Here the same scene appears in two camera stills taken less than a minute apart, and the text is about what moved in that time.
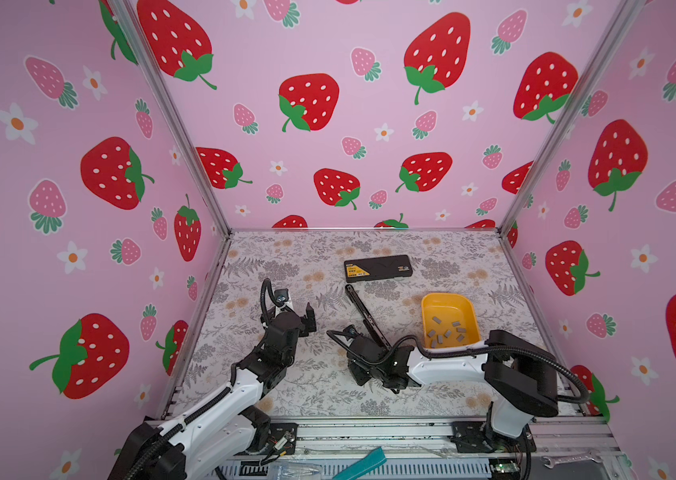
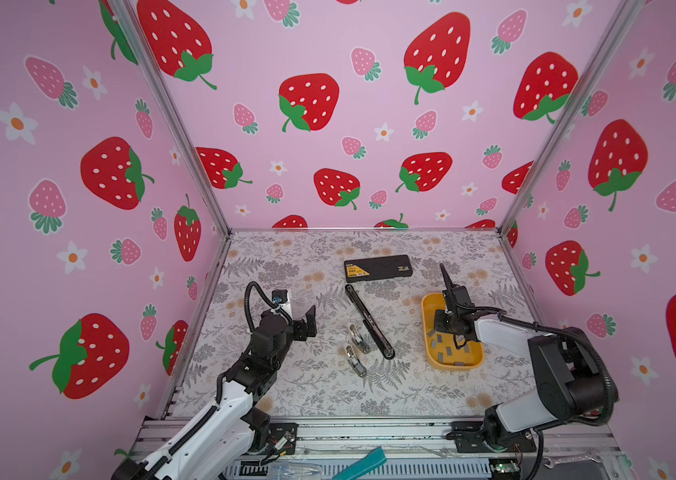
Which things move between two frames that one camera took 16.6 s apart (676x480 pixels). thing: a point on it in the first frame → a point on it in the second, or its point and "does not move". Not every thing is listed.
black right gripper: x=356 y=376 → x=437 y=319
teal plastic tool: x=373 y=460 does not move
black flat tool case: x=379 y=267 does not move
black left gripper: x=293 y=318 does not move
